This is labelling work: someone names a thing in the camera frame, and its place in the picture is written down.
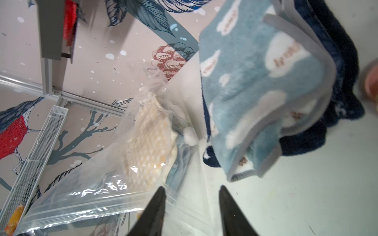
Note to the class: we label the orange item in basket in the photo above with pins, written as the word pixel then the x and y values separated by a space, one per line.
pixel 14 220

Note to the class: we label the red Chuba chips bag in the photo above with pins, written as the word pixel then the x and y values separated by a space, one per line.
pixel 69 21

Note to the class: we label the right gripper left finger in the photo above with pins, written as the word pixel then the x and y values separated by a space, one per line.
pixel 150 222

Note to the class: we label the clear plastic vacuum bag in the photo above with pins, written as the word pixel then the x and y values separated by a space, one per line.
pixel 94 198

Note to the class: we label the light blue bear blanket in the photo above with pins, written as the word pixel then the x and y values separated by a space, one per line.
pixel 265 75

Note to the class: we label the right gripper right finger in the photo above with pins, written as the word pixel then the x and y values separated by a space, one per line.
pixel 234 222

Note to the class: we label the navy star blanket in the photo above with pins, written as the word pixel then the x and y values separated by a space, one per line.
pixel 343 104

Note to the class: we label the black wall shelf basket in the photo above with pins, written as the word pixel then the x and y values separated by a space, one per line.
pixel 51 17

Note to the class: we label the beige checkered blanket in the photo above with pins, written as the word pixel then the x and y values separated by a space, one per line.
pixel 151 149

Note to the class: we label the white mesh wall basket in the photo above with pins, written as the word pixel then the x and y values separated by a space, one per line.
pixel 27 181

